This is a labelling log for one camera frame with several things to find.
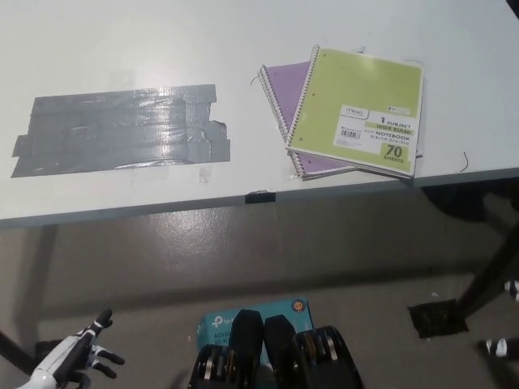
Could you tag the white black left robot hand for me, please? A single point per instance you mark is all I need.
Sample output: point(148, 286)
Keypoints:
point(67, 354)

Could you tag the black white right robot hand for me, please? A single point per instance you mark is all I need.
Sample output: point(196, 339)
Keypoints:
point(498, 347)

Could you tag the green Mead spiral notebook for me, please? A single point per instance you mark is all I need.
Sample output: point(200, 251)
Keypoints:
point(357, 93)

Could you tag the purple spiral notebook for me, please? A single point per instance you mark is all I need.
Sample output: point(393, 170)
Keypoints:
point(284, 89)

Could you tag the black ribbed robot body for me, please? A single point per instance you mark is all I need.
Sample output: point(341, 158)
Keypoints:
point(280, 344)

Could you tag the teal tp-link box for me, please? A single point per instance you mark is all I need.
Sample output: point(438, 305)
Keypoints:
point(219, 324)

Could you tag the clear tape piece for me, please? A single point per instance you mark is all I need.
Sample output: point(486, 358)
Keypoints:
point(205, 174)
point(291, 176)

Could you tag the small black tape strip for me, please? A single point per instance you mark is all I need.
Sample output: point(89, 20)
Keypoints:
point(260, 197)

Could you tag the grey duct tape patch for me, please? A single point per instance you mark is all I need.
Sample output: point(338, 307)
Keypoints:
point(101, 129)

